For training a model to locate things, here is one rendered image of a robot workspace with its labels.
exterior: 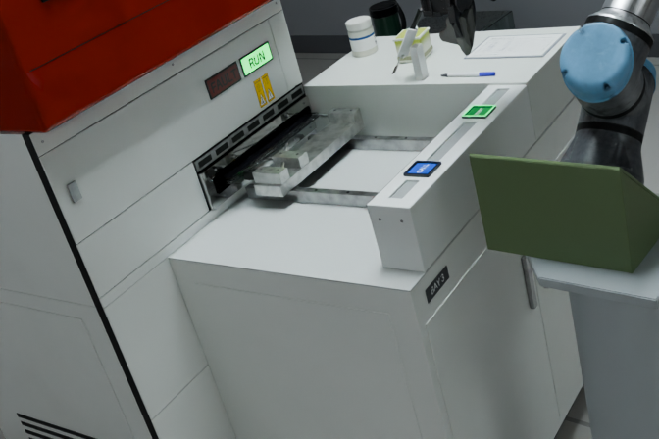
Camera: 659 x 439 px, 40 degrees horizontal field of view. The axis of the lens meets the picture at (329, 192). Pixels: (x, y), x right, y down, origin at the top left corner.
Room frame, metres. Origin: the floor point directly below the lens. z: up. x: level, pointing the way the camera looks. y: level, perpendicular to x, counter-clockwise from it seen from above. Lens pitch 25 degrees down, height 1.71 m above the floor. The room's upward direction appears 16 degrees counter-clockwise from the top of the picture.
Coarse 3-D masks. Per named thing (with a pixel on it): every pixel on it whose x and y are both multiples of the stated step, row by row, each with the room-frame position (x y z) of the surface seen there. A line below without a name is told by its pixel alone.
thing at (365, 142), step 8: (312, 136) 2.21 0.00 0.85; (360, 136) 2.12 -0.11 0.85; (368, 136) 2.10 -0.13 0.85; (376, 136) 2.09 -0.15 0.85; (384, 136) 2.08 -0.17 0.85; (392, 136) 2.06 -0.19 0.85; (400, 136) 2.05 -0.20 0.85; (408, 136) 2.04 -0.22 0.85; (344, 144) 2.14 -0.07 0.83; (352, 144) 2.12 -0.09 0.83; (360, 144) 2.11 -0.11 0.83; (368, 144) 2.09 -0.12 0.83; (376, 144) 2.08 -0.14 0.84; (384, 144) 2.06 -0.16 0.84; (392, 144) 2.05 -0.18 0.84; (400, 144) 2.03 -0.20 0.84; (408, 144) 2.02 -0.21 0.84; (416, 144) 2.00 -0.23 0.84; (424, 144) 1.99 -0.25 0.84
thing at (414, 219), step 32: (480, 96) 1.89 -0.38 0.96; (512, 96) 1.84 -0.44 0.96; (448, 128) 1.76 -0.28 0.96; (480, 128) 1.71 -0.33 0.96; (512, 128) 1.80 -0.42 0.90; (416, 160) 1.65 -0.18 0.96; (448, 160) 1.61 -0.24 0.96; (384, 192) 1.55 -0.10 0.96; (416, 192) 1.51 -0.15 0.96; (448, 192) 1.56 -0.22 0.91; (384, 224) 1.50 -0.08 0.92; (416, 224) 1.46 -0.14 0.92; (448, 224) 1.55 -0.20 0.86; (384, 256) 1.51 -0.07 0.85; (416, 256) 1.47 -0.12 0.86
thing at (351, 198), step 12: (252, 192) 1.99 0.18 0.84; (288, 192) 1.92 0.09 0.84; (300, 192) 1.90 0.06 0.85; (312, 192) 1.88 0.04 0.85; (324, 192) 1.86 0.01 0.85; (336, 192) 1.84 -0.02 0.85; (348, 192) 1.82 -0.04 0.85; (360, 192) 1.81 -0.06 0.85; (372, 192) 1.79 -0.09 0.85; (336, 204) 1.84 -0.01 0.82; (348, 204) 1.82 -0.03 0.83; (360, 204) 1.79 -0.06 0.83
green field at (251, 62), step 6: (264, 48) 2.20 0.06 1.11; (252, 54) 2.16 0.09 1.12; (258, 54) 2.18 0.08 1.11; (264, 54) 2.19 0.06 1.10; (270, 54) 2.21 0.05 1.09; (246, 60) 2.14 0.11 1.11; (252, 60) 2.16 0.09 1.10; (258, 60) 2.17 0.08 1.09; (264, 60) 2.19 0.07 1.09; (246, 66) 2.14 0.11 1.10; (252, 66) 2.15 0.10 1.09; (258, 66) 2.17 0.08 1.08; (246, 72) 2.13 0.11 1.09
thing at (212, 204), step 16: (304, 96) 2.26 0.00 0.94; (288, 112) 2.20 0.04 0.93; (272, 128) 2.14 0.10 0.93; (304, 128) 2.23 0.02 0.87; (240, 144) 2.05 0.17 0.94; (288, 144) 2.17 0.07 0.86; (224, 160) 2.00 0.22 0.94; (208, 176) 1.95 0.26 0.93; (208, 192) 1.93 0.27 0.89; (224, 192) 1.97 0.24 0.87
